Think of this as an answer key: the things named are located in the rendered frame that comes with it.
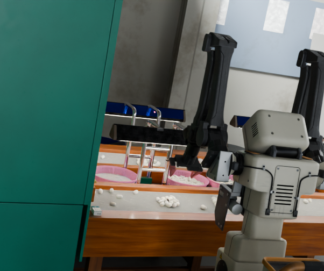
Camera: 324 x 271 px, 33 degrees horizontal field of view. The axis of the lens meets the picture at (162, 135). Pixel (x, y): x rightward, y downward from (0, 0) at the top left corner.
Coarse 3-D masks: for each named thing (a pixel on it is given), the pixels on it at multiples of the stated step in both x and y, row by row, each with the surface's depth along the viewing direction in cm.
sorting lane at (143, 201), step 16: (96, 192) 271; (112, 192) 275; (128, 192) 279; (144, 192) 284; (160, 192) 289; (112, 208) 254; (128, 208) 258; (144, 208) 262; (160, 208) 266; (176, 208) 270; (192, 208) 274; (208, 208) 278; (304, 208) 307; (320, 208) 312
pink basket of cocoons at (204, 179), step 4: (176, 172) 325; (184, 172) 327; (188, 172) 327; (188, 176) 326; (200, 176) 323; (204, 176) 322; (168, 180) 307; (172, 180) 304; (200, 180) 323; (204, 180) 320; (208, 180) 316; (168, 184) 309; (172, 184) 306; (176, 184) 304; (180, 184) 303; (184, 184) 302; (188, 184) 301; (204, 184) 306
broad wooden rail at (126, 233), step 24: (96, 216) 235; (120, 216) 240; (144, 216) 245; (168, 216) 250; (192, 216) 256; (240, 216) 268; (312, 216) 287; (96, 240) 236; (120, 240) 240; (144, 240) 245; (168, 240) 249; (192, 240) 254; (216, 240) 259; (288, 240) 275; (312, 240) 280
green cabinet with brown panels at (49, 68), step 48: (0, 0) 192; (48, 0) 198; (96, 0) 204; (0, 48) 197; (48, 48) 203; (96, 48) 209; (0, 96) 201; (48, 96) 208; (96, 96) 214; (0, 144) 206; (48, 144) 213; (96, 144) 220; (0, 192) 211; (48, 192) 218
